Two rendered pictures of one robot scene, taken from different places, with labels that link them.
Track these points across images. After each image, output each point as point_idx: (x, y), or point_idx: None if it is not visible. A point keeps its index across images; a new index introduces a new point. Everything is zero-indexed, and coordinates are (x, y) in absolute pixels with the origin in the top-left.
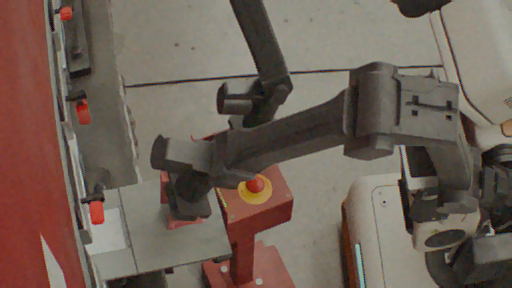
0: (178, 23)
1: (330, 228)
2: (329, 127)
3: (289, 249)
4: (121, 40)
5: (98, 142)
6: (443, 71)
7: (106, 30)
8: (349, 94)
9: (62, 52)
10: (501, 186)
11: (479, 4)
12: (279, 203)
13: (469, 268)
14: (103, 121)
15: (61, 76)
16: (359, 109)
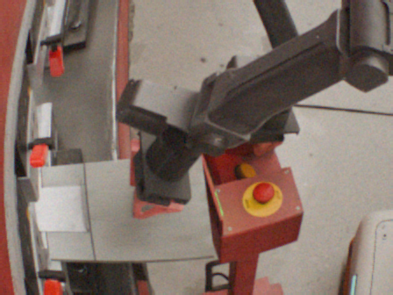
0: (207, 39)
1: (335, 266)
2: (324, 46)
3: (293, 286)
4: (139, 50)
5: (76, 119)
6: None
7: (110, 9)
8: (342, 14)
9: (59, 23)
10: None
11: None
12: (287, 217)
13: None
14: (86, 97)
15: (42, 22)
16: (351, 24)
